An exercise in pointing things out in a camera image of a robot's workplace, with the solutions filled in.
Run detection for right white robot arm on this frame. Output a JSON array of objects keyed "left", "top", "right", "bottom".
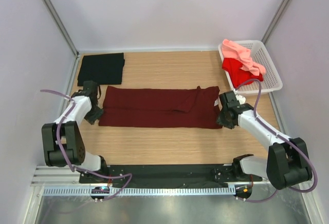
[{"left": 217, "top": 91, "right": 313, "bottom": 190}]

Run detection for folded black t shirt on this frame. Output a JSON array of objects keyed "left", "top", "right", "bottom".
[{"left": 77, "top": 52, "right": 125, "bottom": 86}]

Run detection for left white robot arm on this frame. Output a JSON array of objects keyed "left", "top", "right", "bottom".
[{"left": 41, "top": 81, "right": 109, "bottom": 183}]

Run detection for left aluminium frame post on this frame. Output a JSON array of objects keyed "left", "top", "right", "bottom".
[{"left": 42, "top": 0, "right": 79, "bottom": 58}]

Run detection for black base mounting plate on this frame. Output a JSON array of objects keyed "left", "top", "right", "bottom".
[{"left": 79, "top": 163, "right": 263, "bottom": 190}]

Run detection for bright red t shirt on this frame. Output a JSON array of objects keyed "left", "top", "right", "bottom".
[{"left": 222, "top": 58, "right": 264, "bottom": 88}]

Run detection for right aluminium frame post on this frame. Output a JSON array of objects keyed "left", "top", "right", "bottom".
[{"left": 261, "top": 0, "right": 292, "bottom": 44}]

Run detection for aluminium frame post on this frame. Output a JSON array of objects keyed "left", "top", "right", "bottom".
[
  {"left": 261, "top": 0, "right": 292, "bottom": 44},
  {"left": 42, "top": 0, "right": 79, "bottom": 58}
]

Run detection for dark red t shirt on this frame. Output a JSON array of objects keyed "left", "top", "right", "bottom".
[{"left": 99, "top": 86, "right": 222, "bottom": 129}]

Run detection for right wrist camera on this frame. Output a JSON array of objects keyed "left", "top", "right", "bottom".
[{"left": 235, "top": 95, "right": 246, "bottom": 105}]

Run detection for pink t shirt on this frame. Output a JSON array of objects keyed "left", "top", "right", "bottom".
[{"left": 221, "top": 39, "right": 266, "bottom": 76}]

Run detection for white slotted cable duct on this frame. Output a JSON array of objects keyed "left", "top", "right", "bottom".
[{"left": 43, "top": 185, "right": 235, "bottom": 196}]

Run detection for aluminium front rail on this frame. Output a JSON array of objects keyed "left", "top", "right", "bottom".
[{"left": 31, "top": 166, "right": 80, "bottom": 186}]

